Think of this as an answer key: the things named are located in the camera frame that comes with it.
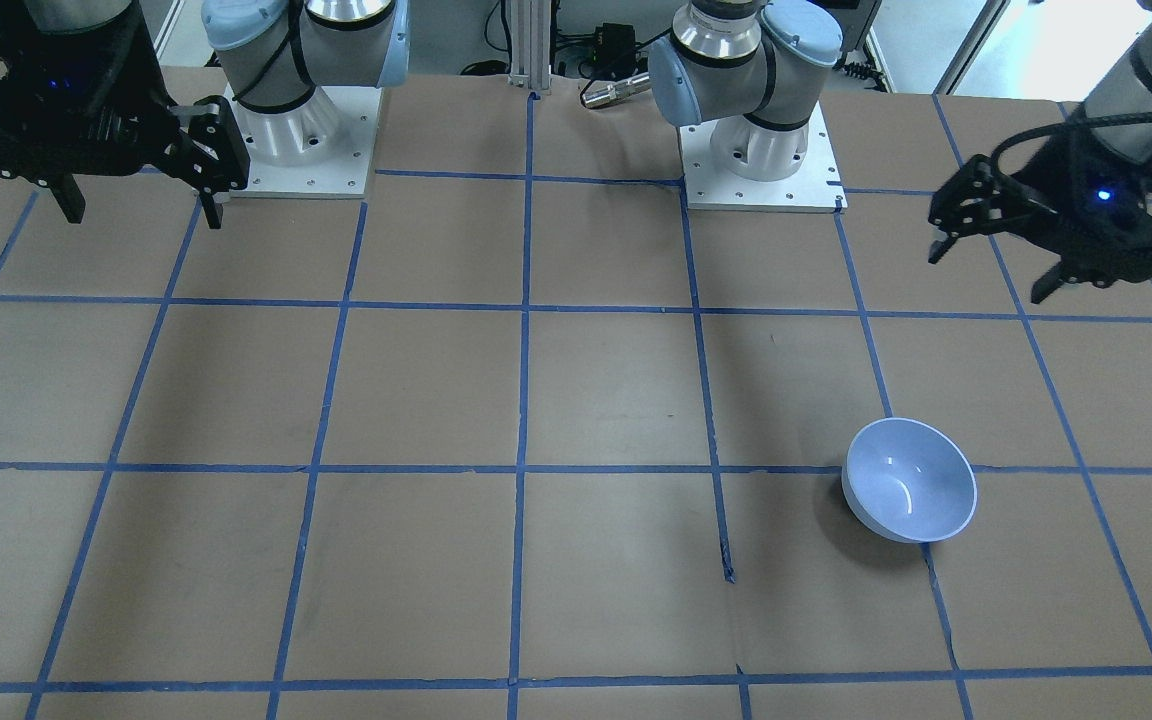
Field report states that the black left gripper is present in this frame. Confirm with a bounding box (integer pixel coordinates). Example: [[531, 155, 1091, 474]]
[[929, 129, 1152, 305]]

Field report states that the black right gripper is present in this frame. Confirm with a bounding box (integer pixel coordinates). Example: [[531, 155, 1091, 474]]
[[0, 1, 250, 232]]

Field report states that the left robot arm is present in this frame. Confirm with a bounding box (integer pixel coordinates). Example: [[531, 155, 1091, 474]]
[[647, 1, 1152, 304]]

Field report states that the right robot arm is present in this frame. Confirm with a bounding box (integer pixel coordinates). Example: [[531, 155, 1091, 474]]
[[0, 1, 410, 229]]

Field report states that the blue bowl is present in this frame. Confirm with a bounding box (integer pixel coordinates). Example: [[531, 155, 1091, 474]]
[[841, 416, 979, 544]]

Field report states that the black power adapter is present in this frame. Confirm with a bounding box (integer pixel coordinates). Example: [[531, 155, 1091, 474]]
[[590, 22, 636, 70]]

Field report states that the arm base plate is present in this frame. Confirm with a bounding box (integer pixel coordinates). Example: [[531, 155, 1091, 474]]
[[679, 104, 847, 213], [230, 86, 387, 200]]

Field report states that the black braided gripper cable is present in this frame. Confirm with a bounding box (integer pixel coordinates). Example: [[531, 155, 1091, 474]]
[[991, 105, 1152, 181]]

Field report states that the aluminium frame post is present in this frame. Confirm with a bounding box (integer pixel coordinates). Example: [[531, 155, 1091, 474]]
[[503, 1, 553, 99]]

